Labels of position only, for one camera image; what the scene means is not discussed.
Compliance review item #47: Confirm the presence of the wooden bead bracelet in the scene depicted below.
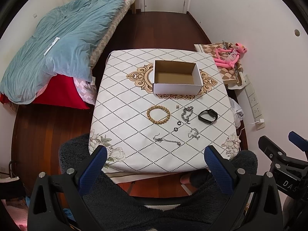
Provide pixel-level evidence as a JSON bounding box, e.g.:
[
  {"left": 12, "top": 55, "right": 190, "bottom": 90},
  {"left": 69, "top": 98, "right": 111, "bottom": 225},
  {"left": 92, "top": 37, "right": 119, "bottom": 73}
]
[{"left": 146, "top": 105, "right": 171, "bottom": 125}]

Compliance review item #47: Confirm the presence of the white power strip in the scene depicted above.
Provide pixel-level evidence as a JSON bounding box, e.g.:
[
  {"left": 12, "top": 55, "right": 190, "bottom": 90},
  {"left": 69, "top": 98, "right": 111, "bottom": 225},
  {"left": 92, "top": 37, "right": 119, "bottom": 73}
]
[{"left": 244, "top": 74, "right": 265, "bottom": 130}]

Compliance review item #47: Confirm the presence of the white cardboard box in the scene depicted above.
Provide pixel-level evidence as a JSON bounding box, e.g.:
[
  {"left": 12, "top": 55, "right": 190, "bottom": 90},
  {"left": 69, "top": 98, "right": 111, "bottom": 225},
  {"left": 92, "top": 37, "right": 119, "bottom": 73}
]
[{"left": 152, "top": 60, "right": 203, "bottom": 95}]

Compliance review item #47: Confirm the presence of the pink panther plush toy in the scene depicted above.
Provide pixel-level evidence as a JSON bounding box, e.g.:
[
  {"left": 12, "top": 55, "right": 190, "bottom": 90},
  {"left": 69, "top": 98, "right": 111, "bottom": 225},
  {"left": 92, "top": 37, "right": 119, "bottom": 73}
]
[{"left": 213, "top": 43, "right": 247, "bottom": 69}]

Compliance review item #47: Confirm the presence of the white diamond-pattern tablecloth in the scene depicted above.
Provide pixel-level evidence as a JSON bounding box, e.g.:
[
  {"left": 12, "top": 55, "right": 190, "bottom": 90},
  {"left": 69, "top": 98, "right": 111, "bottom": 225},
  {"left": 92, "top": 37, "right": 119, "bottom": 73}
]
[{"left": 88, "top": 49, "right": 236, "bottom": 174}]

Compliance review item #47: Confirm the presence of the black fitness band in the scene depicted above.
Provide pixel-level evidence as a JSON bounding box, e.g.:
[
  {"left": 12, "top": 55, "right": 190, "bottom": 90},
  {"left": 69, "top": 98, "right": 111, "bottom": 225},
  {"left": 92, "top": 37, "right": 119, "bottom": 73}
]
[{"left": 198, "top": 109, "right": 218, "bottom": 125}]

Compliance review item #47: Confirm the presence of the white plastic bag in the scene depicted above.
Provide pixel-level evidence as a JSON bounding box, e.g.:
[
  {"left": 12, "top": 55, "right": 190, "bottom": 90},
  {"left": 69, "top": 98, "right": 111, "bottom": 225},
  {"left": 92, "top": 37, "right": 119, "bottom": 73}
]
[{"left": 229, "top": 98, "right": 244, "bottom": 129}]

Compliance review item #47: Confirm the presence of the silver chain necklace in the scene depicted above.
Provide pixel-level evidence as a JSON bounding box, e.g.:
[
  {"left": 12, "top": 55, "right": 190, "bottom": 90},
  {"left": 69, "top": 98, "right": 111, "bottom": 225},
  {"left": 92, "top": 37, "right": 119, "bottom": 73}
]
[{"left": 187, "top": 127, "right": 202, "bottom": 141}]

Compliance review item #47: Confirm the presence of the silver chain bracelet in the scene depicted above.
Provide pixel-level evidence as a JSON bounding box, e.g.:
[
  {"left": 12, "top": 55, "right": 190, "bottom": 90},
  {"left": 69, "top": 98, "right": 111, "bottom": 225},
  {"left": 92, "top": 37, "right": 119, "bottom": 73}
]
[{"left": 181, "top": 106, "right": 195, "bottom": 125}]

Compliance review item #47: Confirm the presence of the teal quilt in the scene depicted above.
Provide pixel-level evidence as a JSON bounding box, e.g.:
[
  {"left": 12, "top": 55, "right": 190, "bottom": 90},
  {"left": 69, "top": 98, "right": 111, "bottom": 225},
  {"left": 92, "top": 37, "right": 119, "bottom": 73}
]
[{"left": 1, "top": 0, "right": 131, "bottom": 104}]

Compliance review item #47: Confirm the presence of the red blanket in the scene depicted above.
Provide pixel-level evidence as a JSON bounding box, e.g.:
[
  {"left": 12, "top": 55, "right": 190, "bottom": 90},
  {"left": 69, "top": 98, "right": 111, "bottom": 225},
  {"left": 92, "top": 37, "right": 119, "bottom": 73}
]
[{"left": 0, "top": 74, "right": 91, "bottom": 110}]

